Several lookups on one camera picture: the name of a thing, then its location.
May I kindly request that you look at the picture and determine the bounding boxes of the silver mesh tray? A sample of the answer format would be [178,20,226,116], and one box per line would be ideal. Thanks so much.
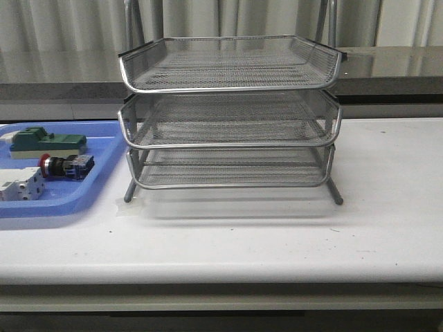
[118,90,343,149]
[127,146,335,190]
[118,35,343,94]

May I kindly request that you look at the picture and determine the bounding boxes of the red emergency push button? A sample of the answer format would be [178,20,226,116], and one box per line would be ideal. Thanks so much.
[37,154,95,181]

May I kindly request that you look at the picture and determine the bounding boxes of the silver mesh bottom tray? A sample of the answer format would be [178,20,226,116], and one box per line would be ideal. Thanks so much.
[127,146,335,190]

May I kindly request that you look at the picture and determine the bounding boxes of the silver mesh top tray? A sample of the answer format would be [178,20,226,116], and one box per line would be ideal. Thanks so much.
[118,35,343,94]

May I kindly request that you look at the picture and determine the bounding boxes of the blue plastic tray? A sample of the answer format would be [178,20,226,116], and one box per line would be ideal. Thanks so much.
[0,120,126,219]

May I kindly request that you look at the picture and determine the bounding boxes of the white circuit breaker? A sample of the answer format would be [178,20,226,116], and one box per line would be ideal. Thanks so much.
[1,167,45,201]

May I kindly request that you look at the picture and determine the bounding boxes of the silver metal rack frame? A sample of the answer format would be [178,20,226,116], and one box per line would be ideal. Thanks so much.
[123,0,344,205]

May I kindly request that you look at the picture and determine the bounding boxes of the green and beige switch block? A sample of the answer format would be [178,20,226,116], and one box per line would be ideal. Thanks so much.
[10,127,87,159]

